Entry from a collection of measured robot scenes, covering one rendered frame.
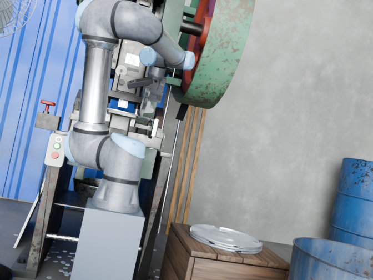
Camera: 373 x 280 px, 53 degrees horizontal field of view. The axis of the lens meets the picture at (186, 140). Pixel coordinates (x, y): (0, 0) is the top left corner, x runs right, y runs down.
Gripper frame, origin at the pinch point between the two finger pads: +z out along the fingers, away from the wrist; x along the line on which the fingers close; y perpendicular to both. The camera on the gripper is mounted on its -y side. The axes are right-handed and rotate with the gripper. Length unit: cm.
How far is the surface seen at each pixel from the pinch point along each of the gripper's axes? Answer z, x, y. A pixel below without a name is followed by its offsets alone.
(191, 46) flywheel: -25, 69, 29
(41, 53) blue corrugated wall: 23, 139, -69
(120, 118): 6.0, 4.3, -8.1
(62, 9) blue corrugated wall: -10, 158, -61
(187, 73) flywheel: -11, 54, 28
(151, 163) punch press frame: 19.5, -9.4, 9.8
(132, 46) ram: -23.7, 28.7, -9.2
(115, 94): 0.2, 18.8, -12.5
